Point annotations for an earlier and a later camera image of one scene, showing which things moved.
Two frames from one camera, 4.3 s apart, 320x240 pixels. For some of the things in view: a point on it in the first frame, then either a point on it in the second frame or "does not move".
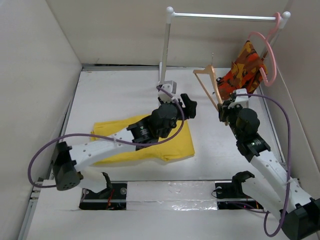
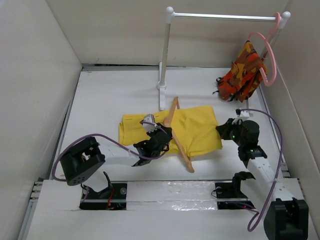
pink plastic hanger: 266,38 does not move
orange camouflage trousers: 245,74 does not move
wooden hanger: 210,69 -> 166,123
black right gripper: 223,109 -> 224,129
